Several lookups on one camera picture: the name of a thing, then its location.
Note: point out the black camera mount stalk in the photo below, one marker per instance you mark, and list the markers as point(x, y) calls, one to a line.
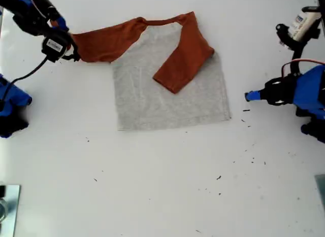
point(295, 50)
point(75, 54)

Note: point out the grey t-shirt with orange sleeves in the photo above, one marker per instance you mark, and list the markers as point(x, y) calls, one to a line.
point(165, 102)

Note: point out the large steel plate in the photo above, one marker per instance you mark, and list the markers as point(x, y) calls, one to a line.
point(11, 209)

